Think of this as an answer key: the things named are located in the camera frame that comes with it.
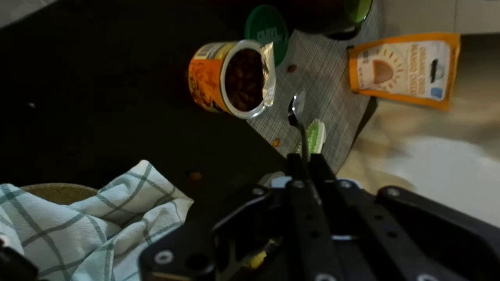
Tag orange snack pouch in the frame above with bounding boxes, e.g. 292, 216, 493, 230
347, 32, 462, 113

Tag white checkered dish cloth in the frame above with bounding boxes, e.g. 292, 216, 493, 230
0, 160, 195, 281

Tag black table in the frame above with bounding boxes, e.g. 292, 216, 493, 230
0, 0, 378, 281

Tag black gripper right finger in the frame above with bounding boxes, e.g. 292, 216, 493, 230
309, 154, 500, 281

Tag metal spoon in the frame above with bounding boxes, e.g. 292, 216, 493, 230
286, 93, 314, 165

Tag tan round dish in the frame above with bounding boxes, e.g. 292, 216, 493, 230
20, 182, 100, 207

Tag dark green mug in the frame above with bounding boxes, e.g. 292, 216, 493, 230
289, 0, 375, 41

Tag green plastic can lid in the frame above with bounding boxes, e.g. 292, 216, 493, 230
243, 4, 290, 68

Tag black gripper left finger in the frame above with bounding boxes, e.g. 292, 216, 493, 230
139, 154, 334, 281

